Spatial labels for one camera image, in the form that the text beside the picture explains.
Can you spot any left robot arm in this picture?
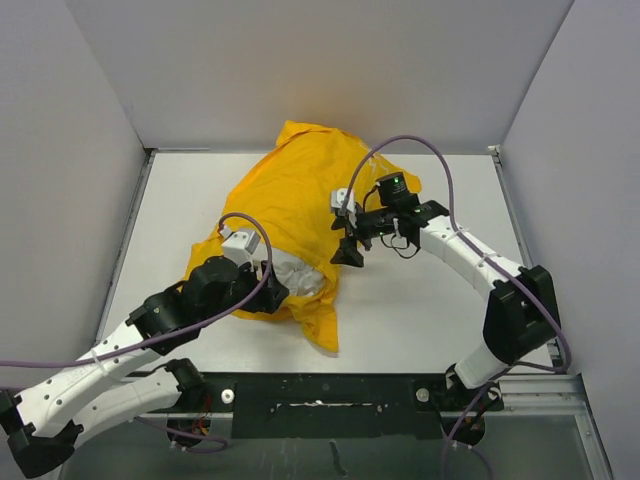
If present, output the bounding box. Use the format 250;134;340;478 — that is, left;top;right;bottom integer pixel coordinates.
1;256;289;479

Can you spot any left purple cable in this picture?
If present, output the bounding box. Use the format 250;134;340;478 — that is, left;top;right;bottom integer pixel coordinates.
0;212;275;456

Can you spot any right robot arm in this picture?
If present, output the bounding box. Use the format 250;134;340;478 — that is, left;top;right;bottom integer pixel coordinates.
330;172;559;409

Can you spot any purple cable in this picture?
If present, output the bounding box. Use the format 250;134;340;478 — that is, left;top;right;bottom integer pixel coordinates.
0;212;275;456
342;133;574;480

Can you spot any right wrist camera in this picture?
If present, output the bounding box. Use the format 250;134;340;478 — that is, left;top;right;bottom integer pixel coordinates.
330;188;356;217

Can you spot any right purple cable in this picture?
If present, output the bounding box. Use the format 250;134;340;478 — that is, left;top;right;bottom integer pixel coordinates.
342;133;574;480

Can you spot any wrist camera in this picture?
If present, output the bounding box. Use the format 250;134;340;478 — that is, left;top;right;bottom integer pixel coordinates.
330;188;356;217
220;226;260;267

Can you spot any yellow printed pillowcase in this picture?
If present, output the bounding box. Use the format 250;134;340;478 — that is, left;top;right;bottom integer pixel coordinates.
185;118;424;355

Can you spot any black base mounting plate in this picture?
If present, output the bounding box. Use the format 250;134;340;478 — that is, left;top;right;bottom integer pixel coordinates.
143;372;506;442

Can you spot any aluminium frame rail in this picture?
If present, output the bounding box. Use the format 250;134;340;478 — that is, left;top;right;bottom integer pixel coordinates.
96;151;612;479

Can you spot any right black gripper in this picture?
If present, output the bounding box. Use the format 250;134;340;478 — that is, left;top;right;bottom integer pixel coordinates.
330;204;396;267

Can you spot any white pillow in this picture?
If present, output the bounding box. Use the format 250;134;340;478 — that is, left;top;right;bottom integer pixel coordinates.
273;249;326;303

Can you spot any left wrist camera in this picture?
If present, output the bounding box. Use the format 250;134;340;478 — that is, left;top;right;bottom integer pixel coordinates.
220;226;260;267

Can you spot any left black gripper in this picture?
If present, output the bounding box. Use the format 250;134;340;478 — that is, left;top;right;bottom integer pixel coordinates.
200;254;287;327

